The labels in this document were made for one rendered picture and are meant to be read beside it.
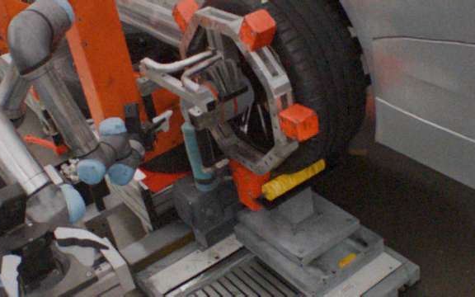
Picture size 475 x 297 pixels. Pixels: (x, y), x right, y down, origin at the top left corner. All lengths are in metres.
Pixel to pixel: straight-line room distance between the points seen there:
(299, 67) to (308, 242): 0.79
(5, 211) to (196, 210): 1.52
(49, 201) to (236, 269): 1.45
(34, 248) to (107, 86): 1.36
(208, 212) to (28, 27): 1.13
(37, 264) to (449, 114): 1.07
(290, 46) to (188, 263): 1.13
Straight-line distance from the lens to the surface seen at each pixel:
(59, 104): 1.60
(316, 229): 2.35
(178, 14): 2.08
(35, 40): 1.57
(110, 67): 2.19
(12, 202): 0.88
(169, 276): 2.51
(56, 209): 1.13
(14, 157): 1.16
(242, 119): 2.22
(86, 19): 2.12
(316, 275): 2.26
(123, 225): 2.98
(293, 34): 1.78
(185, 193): 2.36
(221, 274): 2.47
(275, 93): 1.74
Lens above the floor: 1.75
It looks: 32 degrees down
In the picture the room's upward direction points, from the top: 11 degrees counter-clockwise
